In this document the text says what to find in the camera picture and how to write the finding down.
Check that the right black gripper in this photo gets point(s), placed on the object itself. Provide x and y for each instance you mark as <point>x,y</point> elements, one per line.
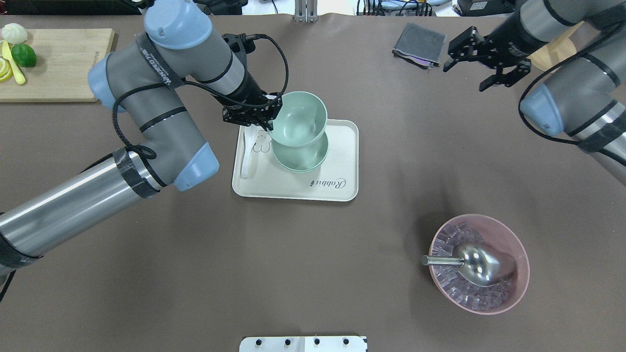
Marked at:
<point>505,41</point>

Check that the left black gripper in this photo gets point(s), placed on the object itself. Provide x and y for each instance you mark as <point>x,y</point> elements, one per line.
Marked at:
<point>250,91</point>

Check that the green bowl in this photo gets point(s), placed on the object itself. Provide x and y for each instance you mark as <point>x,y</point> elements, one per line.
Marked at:
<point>304,159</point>
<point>301,120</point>

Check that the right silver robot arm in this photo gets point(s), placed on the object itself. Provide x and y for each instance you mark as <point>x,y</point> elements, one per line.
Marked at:
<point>571,102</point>

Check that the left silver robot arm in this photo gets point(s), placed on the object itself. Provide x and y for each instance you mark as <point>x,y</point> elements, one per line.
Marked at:
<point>162,145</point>

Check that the white ceramic spoon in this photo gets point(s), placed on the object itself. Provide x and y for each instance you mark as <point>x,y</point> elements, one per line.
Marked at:
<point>250,137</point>

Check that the green bowl on tray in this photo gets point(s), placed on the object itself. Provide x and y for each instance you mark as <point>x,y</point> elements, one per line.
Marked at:
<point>304,159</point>

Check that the grey folded cloth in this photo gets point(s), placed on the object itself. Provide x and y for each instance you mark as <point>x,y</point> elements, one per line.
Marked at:
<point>420,45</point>

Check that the wooden stand with round base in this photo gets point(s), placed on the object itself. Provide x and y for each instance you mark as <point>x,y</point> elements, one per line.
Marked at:
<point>556,51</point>

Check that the cream rabbit serving tray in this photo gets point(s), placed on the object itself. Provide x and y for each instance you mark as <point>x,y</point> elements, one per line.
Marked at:
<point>327,170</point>

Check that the pink bowl with ice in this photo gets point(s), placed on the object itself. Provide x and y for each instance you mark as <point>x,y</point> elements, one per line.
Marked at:
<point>477,228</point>

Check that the metal ice scoop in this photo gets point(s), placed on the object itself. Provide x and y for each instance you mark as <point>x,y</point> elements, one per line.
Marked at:
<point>478,263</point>

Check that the bamboo cutting board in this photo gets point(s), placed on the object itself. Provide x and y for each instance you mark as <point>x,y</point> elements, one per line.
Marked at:
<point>64,58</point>

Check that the green lime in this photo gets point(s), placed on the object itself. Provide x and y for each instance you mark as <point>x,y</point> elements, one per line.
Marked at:
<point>24,55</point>

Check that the lemon slice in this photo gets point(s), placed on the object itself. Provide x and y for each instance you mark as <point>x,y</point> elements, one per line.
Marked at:
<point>6,70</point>

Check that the white garlic bulb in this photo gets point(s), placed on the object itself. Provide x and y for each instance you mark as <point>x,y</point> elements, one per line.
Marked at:
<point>14,33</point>

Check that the yellow plastic knife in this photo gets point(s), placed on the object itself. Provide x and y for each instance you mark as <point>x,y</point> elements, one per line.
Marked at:
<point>16,71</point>

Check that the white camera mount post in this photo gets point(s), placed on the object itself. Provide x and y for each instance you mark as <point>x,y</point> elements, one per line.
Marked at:
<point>324,343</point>

